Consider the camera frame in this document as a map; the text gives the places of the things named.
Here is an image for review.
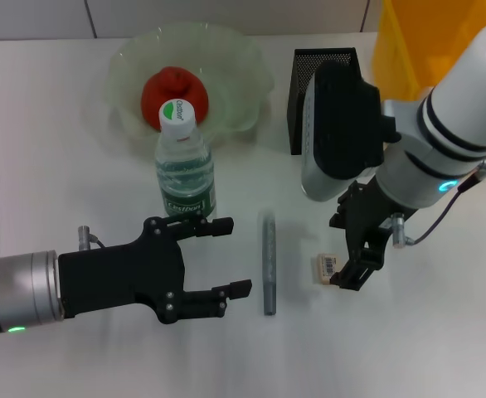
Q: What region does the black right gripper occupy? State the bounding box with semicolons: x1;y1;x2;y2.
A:
328;177;418;292

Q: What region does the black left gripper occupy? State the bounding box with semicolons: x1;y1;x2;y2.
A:
57;215;254;325

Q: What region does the beige eraser with barcode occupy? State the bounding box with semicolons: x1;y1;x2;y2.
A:
312;253;340;286

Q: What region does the grey pen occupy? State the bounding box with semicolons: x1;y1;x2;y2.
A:
259;209;278;317

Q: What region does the clear water bottle green label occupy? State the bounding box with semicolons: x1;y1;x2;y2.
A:
154;99;218;221

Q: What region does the red orange fruit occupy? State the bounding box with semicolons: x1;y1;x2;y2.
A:
140;66;210;130

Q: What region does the translucent glass fruit plate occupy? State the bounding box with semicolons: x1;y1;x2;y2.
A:
104;23;276;144

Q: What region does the black mesh pen holder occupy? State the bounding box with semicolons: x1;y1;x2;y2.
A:
286;47;358;157

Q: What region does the grey right gripper cable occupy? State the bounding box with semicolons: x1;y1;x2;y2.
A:
391;159;486;250

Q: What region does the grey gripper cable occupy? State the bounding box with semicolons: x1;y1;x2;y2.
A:
391;159;486;250
76;226;107;252

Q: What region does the grey left gripper cable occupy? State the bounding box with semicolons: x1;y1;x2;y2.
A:
76;226;107;252

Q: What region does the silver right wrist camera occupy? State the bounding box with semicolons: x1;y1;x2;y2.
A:
300;61;401;203

